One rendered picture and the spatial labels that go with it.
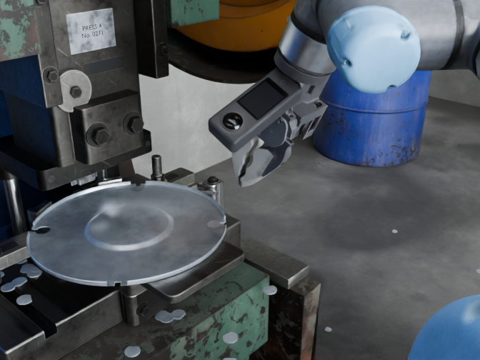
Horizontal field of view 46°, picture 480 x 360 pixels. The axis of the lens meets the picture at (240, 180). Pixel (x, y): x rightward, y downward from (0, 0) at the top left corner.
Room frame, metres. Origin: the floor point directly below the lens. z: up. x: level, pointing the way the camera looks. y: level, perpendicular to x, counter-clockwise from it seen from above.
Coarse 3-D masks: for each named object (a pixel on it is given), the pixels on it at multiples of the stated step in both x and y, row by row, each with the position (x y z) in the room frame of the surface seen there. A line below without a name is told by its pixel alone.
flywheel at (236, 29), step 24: (240, 0) 1.07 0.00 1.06; (264, 0) 1.03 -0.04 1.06; (288, 0) 0.96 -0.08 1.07; (192, 24) 1.10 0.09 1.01; (216, 24) 1.06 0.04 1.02; (240, 24) 1.02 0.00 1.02; (264, 24) 0.98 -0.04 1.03; (216, 48) 1.06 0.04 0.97; (240, 48) 1.02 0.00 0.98; (264, 48) 0.98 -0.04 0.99
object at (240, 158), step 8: (256, 136) 0.70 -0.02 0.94; (248, 144) 0.69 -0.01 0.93; (256, 144) 0.70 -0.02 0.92; (240, 152) 0.70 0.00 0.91; (248, 152) 0.70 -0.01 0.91; (232, 160) 0.71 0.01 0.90; (240, 160) 0.70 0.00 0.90; (248, 160) 0.71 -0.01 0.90; (240, 168) 0.70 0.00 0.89; (240, 176) 0.71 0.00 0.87
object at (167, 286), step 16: (208, 256) 0.65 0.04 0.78; (224, 256) 0.65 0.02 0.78; (240, 256) 0.65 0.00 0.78; (192, 272) 0.61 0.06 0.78; (208, 272) 0.61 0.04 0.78; (224, 272) 0.63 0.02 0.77; (128, 288) 0.66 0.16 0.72; (144, 288) 0.67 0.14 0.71; (160, 288) 0.58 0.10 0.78; (176, 288) 0.58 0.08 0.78; (192, 288) 0.58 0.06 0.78; (128, 304) 0.66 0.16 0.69; (144, 304) 0.67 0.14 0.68; (160, 304) 0.69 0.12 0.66; (128, 320) 0.66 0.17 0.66; (144, 320) 0.67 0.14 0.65
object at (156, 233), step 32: (96, 192) 0.84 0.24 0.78; (128, 192) 0.84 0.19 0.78; (160, 192) 0.84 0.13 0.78; (192, 192) 0.84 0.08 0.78; (64, 224) 0.73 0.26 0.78; (96, 224) 0.72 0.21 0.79; (128, 224) 0.72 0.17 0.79; (160, 224) 0.72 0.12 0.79; (192, 224) 0.73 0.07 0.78; (32, 256) 0.64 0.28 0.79; (64, 256) 0.65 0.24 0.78; (96, 256) 0.65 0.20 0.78; (128, 256) 0.65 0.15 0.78; (160, 256) 0.65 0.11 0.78; (192, 256) 0.65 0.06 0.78
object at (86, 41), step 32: (64, 0) 0.73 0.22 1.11; (96, 0) 0.76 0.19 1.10; (128, 0) 0.80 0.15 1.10; (64, 32) 0.72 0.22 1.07; (96, 32) 0.76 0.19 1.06; (128, 32) 0.80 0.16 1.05; (64, 64) 0.72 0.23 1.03; (96, 64) 0.75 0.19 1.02; (128, 64) 0.79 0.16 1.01; (64, 96) 0.70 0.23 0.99; (96, 96) 0.75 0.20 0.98; (128, 96) 0.75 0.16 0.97; (32, 128) 0.74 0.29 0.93; (64, 128) 0.71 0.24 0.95; (96, 128) 0.71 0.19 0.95; (128, 128) 0.75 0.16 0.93; (64, 160) 0.70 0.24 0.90; (96, 160) 0.71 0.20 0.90
